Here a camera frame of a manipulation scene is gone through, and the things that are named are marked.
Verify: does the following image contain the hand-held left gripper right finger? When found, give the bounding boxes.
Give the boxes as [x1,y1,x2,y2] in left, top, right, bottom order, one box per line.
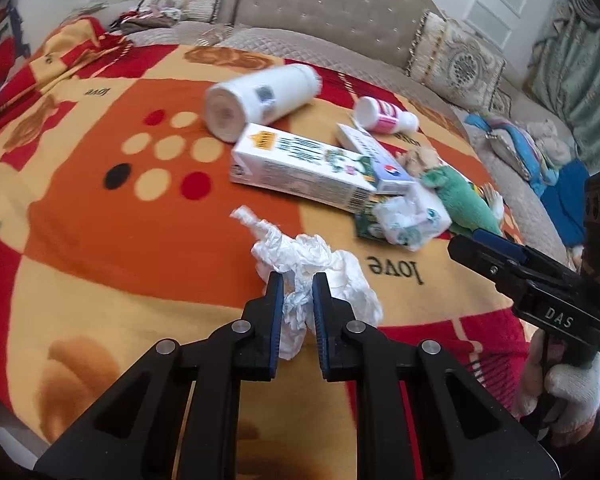
[311,272,556,480]

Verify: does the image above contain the person's right hand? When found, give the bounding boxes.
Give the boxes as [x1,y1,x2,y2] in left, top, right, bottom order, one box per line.
[512,330,600,433]

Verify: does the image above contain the orange red printed blanket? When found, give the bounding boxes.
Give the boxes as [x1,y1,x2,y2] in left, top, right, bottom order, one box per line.
[0,15,531,480]

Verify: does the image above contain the white panelled door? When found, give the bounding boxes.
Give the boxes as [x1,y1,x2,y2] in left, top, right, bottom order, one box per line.
[462,0,546,46]

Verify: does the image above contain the green plush toy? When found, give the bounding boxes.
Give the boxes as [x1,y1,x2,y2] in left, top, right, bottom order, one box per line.
[422,162,506,236]

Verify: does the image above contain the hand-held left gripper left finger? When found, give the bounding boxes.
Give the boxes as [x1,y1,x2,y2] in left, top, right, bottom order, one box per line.
[32,271,286,480]

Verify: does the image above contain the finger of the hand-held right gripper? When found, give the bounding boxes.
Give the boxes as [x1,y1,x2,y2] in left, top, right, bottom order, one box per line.
[448,235,528,306]
[471,228,536,267]

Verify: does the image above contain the green printed packet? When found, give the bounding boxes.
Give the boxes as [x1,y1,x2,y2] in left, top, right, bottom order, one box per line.
[354,200,396,241]

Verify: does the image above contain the small white pink-label bottle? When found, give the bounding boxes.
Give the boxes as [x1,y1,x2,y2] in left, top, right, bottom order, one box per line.
[355,96,420,135]

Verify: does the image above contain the white cylindrical bottle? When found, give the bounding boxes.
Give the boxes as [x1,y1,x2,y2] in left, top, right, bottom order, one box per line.
[203,63,322,143]

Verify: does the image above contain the white drink carton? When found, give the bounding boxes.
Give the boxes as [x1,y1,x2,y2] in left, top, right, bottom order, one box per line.
[230,122,378,209]

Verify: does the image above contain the white tissue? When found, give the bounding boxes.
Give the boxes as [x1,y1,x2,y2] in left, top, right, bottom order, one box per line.
[230,205,384,361]

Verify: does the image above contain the small beige fringed pillow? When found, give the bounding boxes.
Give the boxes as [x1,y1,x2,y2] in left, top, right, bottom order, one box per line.
[145,0,228,23]

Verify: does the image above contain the pale green curtain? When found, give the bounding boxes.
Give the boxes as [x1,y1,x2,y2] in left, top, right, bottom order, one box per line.
[525,0,600,136]

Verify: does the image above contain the beige tufted sofa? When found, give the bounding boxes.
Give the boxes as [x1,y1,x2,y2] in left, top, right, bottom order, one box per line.
[45,0,586,271]

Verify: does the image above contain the white cardboard box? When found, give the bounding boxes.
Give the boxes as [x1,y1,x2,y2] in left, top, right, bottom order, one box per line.
[336,123,417,196]

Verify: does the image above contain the large ornate patterned pillow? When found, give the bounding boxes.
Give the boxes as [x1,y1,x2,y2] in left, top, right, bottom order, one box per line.
[407,10,506,106]

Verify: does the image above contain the beige cloth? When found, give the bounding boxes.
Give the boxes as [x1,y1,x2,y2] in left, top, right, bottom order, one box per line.
[400,149,441,176]

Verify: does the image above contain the white green wrapper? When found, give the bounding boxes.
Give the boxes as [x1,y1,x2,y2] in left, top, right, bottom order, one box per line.
[375,194,452,252]

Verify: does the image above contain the red brown clothes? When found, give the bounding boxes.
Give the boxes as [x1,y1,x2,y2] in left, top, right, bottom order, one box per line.
[110,2,181,31]

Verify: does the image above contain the dark blue cloth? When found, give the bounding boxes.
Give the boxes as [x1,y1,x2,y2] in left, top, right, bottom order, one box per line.
[540,160,591,248]

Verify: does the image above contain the pile of colourful clothes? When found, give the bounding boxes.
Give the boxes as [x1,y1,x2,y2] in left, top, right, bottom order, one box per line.
[465,112,576,196]

